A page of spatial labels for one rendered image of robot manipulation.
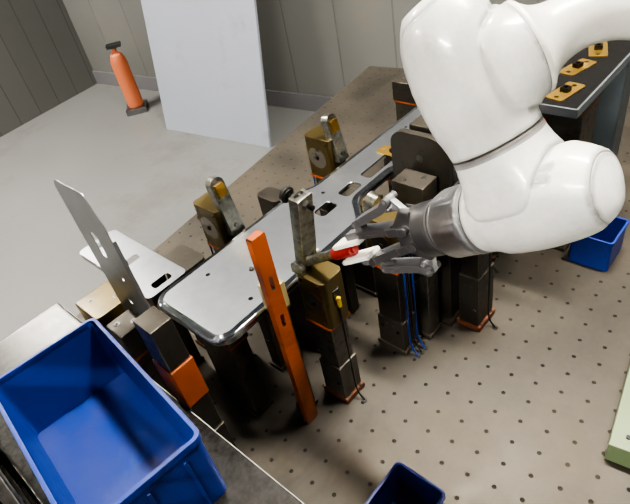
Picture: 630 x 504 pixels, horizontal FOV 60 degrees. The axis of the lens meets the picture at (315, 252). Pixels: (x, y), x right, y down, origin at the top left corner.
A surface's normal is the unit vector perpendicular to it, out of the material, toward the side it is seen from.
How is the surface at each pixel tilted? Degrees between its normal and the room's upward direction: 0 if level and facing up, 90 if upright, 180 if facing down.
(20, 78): 90
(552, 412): 0
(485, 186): 84
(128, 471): 0
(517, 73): 66
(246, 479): 0
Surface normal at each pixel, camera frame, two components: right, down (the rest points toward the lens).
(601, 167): 0.45, -0.19
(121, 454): -0.17, -0.76
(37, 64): 0.83, 0.24
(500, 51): 0.01, 0.11
